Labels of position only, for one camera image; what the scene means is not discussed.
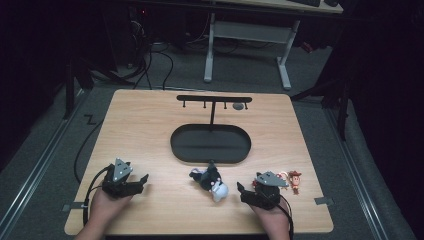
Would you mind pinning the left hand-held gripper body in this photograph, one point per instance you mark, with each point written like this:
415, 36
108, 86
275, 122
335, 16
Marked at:
115, 186

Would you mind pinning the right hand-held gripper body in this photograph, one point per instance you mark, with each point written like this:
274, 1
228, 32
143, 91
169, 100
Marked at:
266, 195

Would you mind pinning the black hook stand with tray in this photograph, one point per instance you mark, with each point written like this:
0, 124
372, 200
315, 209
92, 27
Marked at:
210, 143

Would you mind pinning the person's right hand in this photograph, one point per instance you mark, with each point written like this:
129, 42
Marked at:
271, 216

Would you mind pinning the person's left hand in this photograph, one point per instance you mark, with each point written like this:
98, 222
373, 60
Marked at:
105, 208

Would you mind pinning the grey tape piece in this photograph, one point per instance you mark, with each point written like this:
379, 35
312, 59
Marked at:
71, 207
323, 201

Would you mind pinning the grey round table grommet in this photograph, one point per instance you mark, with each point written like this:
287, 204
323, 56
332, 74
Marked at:
238, 106

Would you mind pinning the black metal stand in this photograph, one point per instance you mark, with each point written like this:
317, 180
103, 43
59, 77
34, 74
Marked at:
343, 110
69, 90

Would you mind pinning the white-legged desk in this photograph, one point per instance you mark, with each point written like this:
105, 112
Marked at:
253, 31

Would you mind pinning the metal floor rail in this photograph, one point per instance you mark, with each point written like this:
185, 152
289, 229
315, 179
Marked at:
356, 173
40, 156

